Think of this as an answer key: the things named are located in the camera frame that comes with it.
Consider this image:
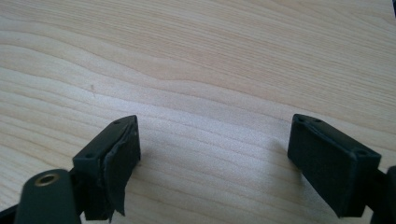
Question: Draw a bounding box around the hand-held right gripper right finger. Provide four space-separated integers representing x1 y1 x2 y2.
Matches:
287 113 383 218

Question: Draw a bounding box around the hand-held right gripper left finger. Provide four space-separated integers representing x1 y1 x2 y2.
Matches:
72 114 142 222

